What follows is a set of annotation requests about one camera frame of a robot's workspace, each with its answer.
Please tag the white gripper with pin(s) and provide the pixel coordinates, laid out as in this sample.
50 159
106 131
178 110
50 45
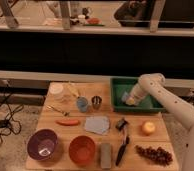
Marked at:
137 93

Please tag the yellow sponge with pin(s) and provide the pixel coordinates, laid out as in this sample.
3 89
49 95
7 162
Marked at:
130 101

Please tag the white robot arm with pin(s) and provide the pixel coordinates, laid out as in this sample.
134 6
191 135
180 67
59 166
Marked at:
153 84

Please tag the green plastic tray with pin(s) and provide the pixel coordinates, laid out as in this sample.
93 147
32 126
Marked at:
120 88

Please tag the small black clip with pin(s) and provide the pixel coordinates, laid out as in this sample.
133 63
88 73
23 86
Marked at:
120 124

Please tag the yellow apple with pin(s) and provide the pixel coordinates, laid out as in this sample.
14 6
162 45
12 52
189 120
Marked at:
148 128

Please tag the metal cup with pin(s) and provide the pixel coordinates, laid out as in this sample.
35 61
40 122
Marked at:
96 102

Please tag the grey blue cloth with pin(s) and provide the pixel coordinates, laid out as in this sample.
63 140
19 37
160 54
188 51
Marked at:
97 124

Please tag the black knife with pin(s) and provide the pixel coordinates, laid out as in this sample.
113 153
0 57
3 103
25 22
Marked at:
122 148

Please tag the bunch of dark grapes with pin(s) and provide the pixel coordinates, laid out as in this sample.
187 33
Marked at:
158 156

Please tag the grey rectangular block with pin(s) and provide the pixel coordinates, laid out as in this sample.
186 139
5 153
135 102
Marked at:
105 156

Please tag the orange carrot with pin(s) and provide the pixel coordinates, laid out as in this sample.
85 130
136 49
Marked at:
68 122

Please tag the orange bowl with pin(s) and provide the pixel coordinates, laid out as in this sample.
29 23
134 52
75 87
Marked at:
82 150

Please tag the purple bowl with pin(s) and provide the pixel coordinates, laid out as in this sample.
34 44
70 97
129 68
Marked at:
42 144

